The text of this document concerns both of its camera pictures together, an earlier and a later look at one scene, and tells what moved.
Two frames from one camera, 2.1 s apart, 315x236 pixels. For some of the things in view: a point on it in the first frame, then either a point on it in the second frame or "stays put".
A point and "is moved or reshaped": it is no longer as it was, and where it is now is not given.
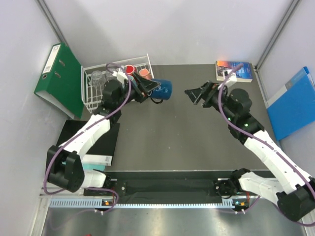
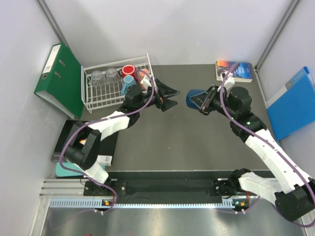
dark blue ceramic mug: x=164 y=91 is moved or reshaped
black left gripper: x=147 y=84 to x=167 y=103
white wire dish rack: x=94 y=76 stays put
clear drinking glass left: x=98 y=80 stays put
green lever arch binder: x=61 y=81 stays put
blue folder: x=294 y=107 stays put
